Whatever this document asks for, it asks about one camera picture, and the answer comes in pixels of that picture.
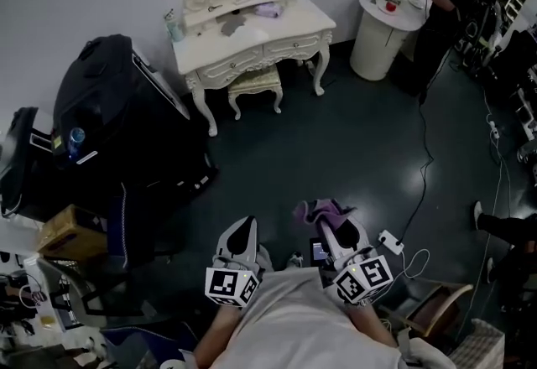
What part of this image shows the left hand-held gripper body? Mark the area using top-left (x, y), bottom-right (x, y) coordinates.
top-left (204, 243), bottom-right (273, 309)

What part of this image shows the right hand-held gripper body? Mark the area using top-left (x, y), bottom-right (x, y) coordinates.
top-left (325, 247), bottom-right (394, 304)

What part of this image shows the purple cloth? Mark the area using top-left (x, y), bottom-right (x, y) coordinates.
top-left (292, 198), bottom-right (357, 232)

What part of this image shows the person's left forearm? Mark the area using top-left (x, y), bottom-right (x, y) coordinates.
top-left (194, 303), bottom-right (245, 369)

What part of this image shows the person's right forearm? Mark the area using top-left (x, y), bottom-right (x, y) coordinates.
top-left (349, 300), bottom-right (399, 351)

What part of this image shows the white carved vanity table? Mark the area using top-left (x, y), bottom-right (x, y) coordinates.
top-left (171, 0), bottom-right (337, 138)

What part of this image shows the grey cloth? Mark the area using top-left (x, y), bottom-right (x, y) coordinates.
top-left (217, 13), bottom-right (249, 39)

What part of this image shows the small black screen device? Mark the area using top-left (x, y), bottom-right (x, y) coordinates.
top-left (309, 236), bottom-right (333, 264)

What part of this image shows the person's white shirt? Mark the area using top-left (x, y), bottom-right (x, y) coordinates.
top-left (232, 265), bottom-right (406, 369)

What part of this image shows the wooden chair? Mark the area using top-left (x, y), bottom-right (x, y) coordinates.
top-left (393, 280), bottom-right (476, 340)

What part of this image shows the dark jacket white piping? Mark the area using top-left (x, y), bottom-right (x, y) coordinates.
top-left (106, 181), bottom-right (132, 273)

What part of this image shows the woven basket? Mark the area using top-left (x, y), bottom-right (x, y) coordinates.
top-left (447, 318), bottom-right (507, 369)

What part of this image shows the grey office chair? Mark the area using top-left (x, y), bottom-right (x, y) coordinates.
top-left (36, 257), bottom-right (149, 331)

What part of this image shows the brown cardboard box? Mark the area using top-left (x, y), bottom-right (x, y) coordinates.
top-left (35, 204), bottom-right (111, 264)

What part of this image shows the white upholstered stool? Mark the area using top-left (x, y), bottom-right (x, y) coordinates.
top-left (227, 64), bottom-right (284, 121)

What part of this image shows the black massage chair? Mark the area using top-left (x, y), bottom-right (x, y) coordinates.
top-left (0, 106), bottom-right (55, 221)
top-left (50, 34), bottom-right (220, 209)

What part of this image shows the blue-capped water bottle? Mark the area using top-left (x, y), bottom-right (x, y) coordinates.
top-left (66, 127), bottom-right (86, 164)

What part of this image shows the white round side table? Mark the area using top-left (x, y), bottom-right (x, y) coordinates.
top-left (349, 0), bottom-right (429, 81)

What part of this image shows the cartoon figure bottle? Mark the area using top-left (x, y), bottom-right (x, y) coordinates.
top-left (164, 8), bottom-right (186, 44)

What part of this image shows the lilac tissue packet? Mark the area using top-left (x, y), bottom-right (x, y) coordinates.
top-left (254, 1), bottom-right (282, 19)

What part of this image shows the white cable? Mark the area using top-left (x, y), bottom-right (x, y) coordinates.
top-left (400, 248), bottom-right (432, 281)

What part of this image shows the black floor cable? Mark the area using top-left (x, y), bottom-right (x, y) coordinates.
top-left (396, 92), bottom-right (435, 243)

